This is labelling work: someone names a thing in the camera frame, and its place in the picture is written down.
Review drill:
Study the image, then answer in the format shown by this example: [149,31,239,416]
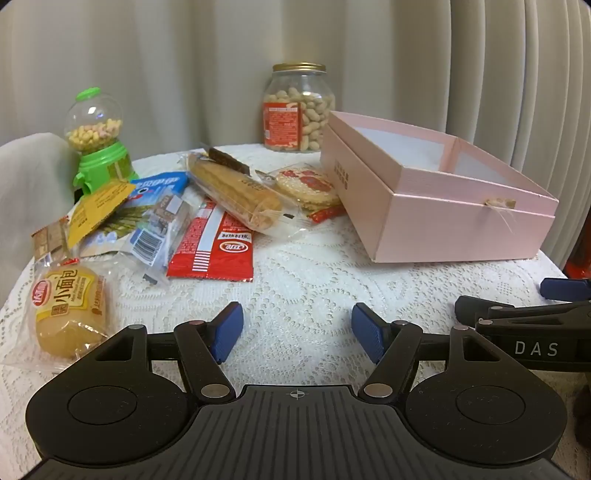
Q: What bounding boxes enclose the large red snack packet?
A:
[166,198,254,282]

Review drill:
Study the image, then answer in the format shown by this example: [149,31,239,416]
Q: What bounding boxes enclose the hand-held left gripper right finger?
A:
[351,303,507,404]

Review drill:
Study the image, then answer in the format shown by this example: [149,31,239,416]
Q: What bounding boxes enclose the small bread bun packet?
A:
[9,256,121,370]

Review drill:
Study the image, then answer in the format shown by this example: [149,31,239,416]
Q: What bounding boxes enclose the glass peanut jar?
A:
[262,62,336,154]

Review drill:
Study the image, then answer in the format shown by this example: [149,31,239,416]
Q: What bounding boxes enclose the long bread stick packet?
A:
[178,150,310,238]

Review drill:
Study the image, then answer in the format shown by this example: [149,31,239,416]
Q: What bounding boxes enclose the clear barcode cookie packet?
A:
[129,191,195,284]

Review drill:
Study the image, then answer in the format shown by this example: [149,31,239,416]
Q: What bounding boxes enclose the green candy dispenser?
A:
[64,86,140,198]

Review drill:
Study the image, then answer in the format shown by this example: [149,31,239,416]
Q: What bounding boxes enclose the yellow snack packet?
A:
[67,181,137,250]

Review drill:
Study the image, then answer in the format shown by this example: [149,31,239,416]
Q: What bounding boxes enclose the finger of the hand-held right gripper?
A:
[539,278,591,300]
[454,296,518,330]

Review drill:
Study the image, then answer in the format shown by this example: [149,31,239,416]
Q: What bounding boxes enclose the red container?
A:
[566,240,591,280]

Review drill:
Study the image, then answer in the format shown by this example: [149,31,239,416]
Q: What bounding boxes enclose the beige curtain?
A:
[0,0,591,268]

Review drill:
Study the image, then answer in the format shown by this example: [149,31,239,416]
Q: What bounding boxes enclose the brown snack packet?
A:
[31,217,75,266]

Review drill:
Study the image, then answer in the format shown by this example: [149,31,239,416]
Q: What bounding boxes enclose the dark chocolate stick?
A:
[201,144,252,176]

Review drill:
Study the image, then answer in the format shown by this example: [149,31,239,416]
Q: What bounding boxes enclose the pink cardboard box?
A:
[320,111,560,264]

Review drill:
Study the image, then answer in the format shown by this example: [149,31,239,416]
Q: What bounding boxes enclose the blue pea crisp packet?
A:
[78,172,190,257]

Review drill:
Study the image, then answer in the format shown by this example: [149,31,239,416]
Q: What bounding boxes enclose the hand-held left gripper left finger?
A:
[88,302,244,403]

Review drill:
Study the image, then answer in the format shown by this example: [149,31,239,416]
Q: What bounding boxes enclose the round rice cracker packet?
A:
[256,164,345,215]

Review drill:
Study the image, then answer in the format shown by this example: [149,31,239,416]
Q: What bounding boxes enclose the white lace tablecloth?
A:
[0,143,591,480]

